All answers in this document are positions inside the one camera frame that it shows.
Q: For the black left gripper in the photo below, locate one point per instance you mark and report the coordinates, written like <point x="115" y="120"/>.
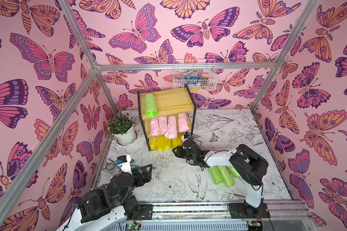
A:
<point x="144" y="172"/>

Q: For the wooden three-tier shelf black frame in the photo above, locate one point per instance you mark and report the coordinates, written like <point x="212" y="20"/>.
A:
<point x="168" y="102"/>

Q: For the yellow bag roll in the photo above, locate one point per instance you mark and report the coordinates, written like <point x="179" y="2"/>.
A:
<point x="153" y="144"/>
<point x="167" y="143"/>
<point x="177" y="141"/>
<point x="160" y="143"/>

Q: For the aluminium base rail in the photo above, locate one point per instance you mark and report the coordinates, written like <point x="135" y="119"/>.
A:
<point x="207" y="216"/>

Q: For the blue items in basket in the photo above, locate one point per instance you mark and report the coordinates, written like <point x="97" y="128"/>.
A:
<point x="192" y="76"/>

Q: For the green bag roll one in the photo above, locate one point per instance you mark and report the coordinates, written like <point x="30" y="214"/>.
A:
<point x="216" y="175"/>

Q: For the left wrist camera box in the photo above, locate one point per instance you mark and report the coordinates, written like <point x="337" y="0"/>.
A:
<point x="123" y="162"/>

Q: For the potted green plant white pot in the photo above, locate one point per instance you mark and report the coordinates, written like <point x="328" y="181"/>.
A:
<point x="121" y="126"/>

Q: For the white wire wall basket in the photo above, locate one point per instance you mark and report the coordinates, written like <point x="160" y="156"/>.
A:
<point x="207" y="70"/>

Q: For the green bag roll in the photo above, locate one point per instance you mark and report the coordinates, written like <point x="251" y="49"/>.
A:
<point x="233" y="172"/>
<point x="150" y="106"/>

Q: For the green bag roll two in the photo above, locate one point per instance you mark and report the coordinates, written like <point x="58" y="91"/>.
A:
<point x="228" y="180"/>

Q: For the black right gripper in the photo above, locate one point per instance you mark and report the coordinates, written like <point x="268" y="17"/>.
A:
<point x="189" y="151"/>

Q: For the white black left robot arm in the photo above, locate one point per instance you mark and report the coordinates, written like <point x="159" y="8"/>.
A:
<point x="94" y="213"/>

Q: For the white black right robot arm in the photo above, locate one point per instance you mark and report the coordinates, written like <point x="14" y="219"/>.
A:
<point x="251" y="167"/>

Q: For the pink bag roll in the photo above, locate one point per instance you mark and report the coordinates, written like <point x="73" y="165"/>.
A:
<point x="183" y="125"/>
<point x="154" y="127"/>
<point x="171" y="128"/>
<point x="163" y="124"/>

